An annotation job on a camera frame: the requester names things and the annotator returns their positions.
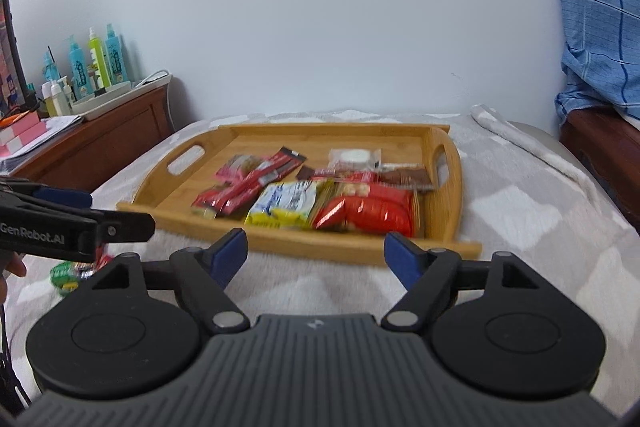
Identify green snack packet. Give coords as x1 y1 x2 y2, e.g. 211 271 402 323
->
50 261 93 297

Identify gold red snack packet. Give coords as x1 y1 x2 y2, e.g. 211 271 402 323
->
190 187 222 219

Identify large red nut snack bag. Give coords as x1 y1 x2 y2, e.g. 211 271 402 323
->
312 182 421 237

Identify long red stick packet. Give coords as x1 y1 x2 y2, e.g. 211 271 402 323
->
209 147 306 218

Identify yellow Ameria snack packet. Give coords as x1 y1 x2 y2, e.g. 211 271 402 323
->
244 180 334 230

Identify pink snack packet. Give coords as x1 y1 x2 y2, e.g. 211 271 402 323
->
215 154 264 183

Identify red chocolate wafer bar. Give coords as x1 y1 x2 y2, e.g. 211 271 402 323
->
296 166 380 183

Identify clear packet white candy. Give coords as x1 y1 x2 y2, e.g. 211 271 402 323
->
328 148 382 171

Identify red Biscoff biscuit packet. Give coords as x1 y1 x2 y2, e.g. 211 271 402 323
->
74 254 114 281

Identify brown almond cake packet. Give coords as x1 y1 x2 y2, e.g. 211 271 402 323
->
378 164 434 192

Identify operator hand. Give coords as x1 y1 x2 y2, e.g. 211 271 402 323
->
0 251 27 305

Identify wooden side cabinet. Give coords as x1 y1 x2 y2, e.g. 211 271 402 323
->
11 86 174 192

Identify pink and white boxes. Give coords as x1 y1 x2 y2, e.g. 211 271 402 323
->
0 112 47 157

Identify small white bottle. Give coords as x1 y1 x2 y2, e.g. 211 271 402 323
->
51 81 72 116

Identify grey checkered blanket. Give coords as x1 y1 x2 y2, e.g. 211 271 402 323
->
6 106 639 415

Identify white tray on cabinet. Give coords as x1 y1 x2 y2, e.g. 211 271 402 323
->
70 70 172 121

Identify bamboo serving tray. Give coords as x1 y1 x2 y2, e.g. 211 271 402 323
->
125 124 482 265

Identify teal spray bottle left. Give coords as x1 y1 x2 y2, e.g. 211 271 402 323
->
68 35 93 101

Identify teal spray bottle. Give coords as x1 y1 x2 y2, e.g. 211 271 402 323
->
105 24 129 84
68 35 93 101

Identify small teal bottle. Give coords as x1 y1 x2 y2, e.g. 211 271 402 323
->
42 50 61 82

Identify lime green spray bottle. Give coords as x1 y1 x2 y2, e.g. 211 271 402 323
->
88 27 112 89

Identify teal spray bottle right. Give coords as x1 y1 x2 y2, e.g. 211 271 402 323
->
105 24 129 84

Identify wooden chair on right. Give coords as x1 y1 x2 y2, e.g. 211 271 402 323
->
560 107 640 231

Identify blue plaid cloth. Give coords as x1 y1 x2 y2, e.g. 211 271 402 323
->
555 0 639 120

